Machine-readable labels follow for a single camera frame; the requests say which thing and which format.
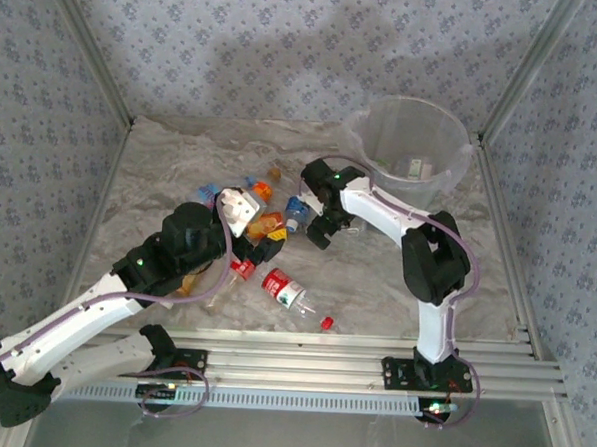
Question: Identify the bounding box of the red and white label bottle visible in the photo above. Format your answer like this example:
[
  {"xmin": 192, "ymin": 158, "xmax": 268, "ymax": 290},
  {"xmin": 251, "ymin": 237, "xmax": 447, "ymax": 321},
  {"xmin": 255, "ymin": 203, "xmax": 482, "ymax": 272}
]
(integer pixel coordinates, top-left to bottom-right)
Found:
[{"xmin": 259, "ymin": 266, "xmax": 322, "ymax": 319}]

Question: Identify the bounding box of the translucent plastic bin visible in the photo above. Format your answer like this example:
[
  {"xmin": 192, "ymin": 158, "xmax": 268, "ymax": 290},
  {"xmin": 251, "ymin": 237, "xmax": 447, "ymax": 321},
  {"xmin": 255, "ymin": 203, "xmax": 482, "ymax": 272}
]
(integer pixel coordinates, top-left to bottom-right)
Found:
[{"xmin": 337, "ymin": 92, "xmax": 479, "ymax": 214}]

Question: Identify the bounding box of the orange label bottle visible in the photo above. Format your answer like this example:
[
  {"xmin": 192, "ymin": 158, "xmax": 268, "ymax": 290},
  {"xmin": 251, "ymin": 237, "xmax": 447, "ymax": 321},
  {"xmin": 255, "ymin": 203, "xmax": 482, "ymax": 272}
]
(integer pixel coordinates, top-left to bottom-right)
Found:
[{"xmin": 246, "ymin": 179, "xmax": 275, "ymax": 206}]

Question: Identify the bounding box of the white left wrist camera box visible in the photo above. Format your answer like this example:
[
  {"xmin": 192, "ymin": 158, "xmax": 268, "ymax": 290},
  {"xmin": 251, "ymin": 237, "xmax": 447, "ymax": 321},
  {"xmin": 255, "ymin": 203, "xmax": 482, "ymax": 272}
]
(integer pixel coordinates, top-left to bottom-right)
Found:
[{"xmin": 213, "ymin": 185, "xmax": 267, "ymax": 241}]

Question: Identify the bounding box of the green lime label bottle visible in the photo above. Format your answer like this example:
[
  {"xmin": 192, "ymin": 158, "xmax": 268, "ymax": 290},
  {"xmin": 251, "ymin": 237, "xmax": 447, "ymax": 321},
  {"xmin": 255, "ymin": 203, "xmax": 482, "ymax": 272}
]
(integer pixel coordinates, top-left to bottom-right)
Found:
[{"xmin": 404, "ymin": 157, "xmax": 434, "ymax": 181}]

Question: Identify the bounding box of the wide aluminium slotted beam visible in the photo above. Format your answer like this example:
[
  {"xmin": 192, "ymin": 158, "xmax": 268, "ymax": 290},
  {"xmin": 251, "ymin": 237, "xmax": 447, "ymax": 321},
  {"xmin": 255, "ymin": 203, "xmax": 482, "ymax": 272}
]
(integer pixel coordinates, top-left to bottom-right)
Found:
[{"xmin": 54, "ymin": 335, "xmax": 571, "ymax": 405}]

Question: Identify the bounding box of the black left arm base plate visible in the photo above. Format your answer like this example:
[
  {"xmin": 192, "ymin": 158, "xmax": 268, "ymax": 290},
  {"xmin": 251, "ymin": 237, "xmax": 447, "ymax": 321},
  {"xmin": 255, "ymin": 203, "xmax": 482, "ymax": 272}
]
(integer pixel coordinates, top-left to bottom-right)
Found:
[{"xmin": 167, "ymin": 347, "xmax": 209, "ymax": 383}]

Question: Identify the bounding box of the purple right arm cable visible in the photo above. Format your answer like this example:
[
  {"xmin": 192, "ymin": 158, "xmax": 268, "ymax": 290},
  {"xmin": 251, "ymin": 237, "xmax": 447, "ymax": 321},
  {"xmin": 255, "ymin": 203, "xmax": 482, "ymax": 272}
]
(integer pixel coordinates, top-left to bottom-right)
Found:
[{"xmin": 285, "ymin": 152, "xmax": 493, "ymax": 432}]

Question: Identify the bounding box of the grey slotted cable duct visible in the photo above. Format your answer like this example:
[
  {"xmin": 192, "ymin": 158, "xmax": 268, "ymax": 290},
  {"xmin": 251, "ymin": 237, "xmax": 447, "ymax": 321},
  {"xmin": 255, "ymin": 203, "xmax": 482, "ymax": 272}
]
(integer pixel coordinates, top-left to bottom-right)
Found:
[{"xmin": 63, "ymin": 379, "xmax": 473, "ymax": 423}]

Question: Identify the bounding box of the brown tea bottle red label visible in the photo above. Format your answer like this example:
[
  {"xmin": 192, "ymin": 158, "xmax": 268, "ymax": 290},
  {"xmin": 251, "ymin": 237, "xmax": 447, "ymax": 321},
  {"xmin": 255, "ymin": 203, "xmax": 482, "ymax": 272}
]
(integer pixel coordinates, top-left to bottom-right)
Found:
[{"xmin": 173, "ymin": 271, "xmax": 207, "ymax": 300}]

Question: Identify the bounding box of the thin aluminium table edge beam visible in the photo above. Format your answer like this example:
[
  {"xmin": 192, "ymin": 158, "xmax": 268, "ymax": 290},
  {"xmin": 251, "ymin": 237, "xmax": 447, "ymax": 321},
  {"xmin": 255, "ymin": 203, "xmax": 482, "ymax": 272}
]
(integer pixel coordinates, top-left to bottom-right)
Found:
[{"xmin": 96, "ymin": 321, "xmax": 534, "ymax": 361}]

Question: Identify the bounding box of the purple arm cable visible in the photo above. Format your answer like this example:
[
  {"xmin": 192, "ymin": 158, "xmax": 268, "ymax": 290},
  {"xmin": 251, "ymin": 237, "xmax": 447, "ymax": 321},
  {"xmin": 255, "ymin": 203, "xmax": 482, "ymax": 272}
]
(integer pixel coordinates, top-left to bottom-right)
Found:
[
  {"xmin": 285, "ymin": 152, "xmax": 493, "ymax": 432},
  {"xmin": 0, "ymin": 187, "xmax": 236, "ymax": 424}
]

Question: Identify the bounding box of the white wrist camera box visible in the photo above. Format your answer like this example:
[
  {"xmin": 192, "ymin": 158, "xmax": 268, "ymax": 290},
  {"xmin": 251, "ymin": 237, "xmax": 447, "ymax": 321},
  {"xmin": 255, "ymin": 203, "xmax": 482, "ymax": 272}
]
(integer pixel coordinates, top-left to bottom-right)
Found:
[
  {"xmin": 213, "ymin": 185, "xmax": 267, "ymax": 241},
  {"xmin": 298, "ymin": 188, "xmax": 326, "ymax": 219}
]

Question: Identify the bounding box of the aluminium frame post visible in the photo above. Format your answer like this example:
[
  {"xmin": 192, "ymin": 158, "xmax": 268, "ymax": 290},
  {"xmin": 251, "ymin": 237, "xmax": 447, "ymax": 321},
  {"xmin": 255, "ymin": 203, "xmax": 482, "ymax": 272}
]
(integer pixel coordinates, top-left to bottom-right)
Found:
[
  {"xmin": 32, "ymin": 0, "xmax": 141, "ymax": 129},
  {"xmin": 475, "ymin": 0, "xmax": 590, "ymax": 149}
]

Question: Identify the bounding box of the clear plastic bin liner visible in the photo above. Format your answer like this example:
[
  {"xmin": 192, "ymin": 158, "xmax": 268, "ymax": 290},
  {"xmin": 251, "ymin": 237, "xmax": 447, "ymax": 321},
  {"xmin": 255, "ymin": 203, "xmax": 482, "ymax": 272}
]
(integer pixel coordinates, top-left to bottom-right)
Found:
[{"xmin": 339, "ymin": 92, "xmax": 479, "ymax": 194}]

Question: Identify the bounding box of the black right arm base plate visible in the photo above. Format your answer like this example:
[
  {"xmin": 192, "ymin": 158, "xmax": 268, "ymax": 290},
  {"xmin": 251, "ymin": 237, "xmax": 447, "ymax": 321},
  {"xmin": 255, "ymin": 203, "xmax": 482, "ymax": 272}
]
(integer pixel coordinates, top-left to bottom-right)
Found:
[{"xmin": 378, "ymin": 355, "xmax": 476, "ymax": 397}]

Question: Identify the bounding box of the clear ribbed crushed bottle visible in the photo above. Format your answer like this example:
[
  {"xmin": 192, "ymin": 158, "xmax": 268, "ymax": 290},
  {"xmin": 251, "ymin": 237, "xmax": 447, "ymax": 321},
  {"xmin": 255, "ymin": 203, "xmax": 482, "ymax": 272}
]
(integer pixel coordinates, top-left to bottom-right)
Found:
[{"xmin": 335, "ymin": 217, "xmax": 370, "ymax": 238}]

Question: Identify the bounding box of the orange juice bottle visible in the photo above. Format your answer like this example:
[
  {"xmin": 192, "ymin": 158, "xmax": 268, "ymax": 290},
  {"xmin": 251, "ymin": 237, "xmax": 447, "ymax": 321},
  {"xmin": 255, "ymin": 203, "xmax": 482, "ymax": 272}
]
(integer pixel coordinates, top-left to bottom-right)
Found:
[{"xmin": 245, "ymin": 209, "xmax": 288, "ymax": 242}]

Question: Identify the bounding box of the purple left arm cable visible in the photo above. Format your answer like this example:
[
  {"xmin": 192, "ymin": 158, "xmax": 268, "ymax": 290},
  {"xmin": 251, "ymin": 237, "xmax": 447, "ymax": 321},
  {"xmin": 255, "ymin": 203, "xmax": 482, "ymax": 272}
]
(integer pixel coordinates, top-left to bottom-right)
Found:
[{"xmin": 0, "ymin": 187, "xmax": 236, "ymax": 424}]

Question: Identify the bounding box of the small controller board with LED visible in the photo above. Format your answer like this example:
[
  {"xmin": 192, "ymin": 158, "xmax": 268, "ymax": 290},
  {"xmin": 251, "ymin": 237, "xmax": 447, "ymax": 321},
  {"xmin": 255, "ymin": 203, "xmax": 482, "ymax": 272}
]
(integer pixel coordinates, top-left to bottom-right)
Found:
[
  {"xmin": 415, "ymin": 397, "xmax": 458, "ymax": 423},
  {"xmin": 135, "ymin": 380, "xmax": 179, "ymax": 401}
]

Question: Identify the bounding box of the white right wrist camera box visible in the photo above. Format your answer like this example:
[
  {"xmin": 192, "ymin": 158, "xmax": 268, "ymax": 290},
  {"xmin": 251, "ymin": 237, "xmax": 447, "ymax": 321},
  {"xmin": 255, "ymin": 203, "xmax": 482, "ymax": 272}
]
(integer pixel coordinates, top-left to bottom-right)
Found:
[{"xmin": 298, "ymin": 188, "xmax": 326, "ymax": 219}]

